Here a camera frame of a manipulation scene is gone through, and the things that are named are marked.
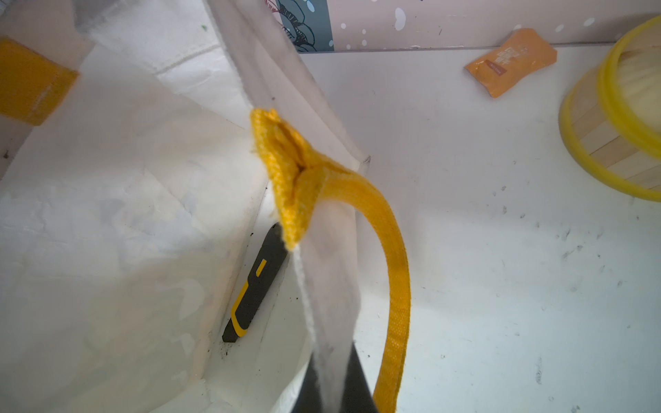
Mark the small black yellow art knife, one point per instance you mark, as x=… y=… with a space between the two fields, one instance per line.
x=265 y=269

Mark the yellow bamboo steamer basket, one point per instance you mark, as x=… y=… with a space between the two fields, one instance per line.
x=610 y=121

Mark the white tote pouch yellow handles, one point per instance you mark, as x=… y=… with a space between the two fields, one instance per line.
x=147 y=147

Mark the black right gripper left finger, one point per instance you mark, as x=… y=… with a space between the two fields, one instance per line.
x=309 y=398

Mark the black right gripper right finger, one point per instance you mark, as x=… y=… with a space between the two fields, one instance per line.
x=356 y=397

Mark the orange sachet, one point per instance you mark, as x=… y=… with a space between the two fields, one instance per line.
x=524 y=53

